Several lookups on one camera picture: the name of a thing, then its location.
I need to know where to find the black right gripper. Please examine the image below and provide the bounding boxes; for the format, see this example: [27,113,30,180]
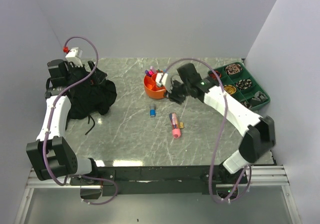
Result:
[163,79,191,106]

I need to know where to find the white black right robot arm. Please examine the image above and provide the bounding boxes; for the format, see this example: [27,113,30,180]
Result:
[155,63,276,183]

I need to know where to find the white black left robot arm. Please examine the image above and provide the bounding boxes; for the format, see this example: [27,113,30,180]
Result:
[26,59,117,185]

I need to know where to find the black cloth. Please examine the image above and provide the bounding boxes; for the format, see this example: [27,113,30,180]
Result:
[67,79,117,121]

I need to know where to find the orange round desk organizer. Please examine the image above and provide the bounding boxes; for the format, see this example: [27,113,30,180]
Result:
[143,73,166,100]

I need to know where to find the orange black rolled ribbon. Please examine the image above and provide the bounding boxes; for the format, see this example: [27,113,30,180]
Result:
[208,70,222,80]

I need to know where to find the yellow black rolled ribbon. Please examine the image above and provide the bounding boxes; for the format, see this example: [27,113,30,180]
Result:
[223,84,237,95]

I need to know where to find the green compartment tray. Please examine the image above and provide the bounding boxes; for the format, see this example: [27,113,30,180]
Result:
[215,62,271,112]

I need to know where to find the pink black rolled ribbon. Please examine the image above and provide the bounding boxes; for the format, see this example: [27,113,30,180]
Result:
[225,63,243,76]

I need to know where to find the beige black rolled ribbon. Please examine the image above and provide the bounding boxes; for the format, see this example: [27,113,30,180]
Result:
[235,78,253,91]

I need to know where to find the brown black rolled ribbon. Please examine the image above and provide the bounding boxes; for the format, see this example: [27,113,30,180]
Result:
[241,101,252,110]

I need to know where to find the grey black clips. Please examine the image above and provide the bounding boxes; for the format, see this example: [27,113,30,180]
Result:
[249,91,268,107]

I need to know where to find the black base bar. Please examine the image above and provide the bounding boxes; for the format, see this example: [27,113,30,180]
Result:
[70,165,243,197]

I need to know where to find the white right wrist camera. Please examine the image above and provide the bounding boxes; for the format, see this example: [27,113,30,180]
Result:
[155,72,172,91]

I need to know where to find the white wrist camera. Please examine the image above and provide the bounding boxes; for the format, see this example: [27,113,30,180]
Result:
[155,72,172,91]
[63,46,83,68]

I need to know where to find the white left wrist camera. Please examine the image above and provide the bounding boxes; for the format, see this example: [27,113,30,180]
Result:
[63,46,83,68]

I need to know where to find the aluminium rail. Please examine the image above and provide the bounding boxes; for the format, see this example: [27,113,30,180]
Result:
[25,165,290,189]

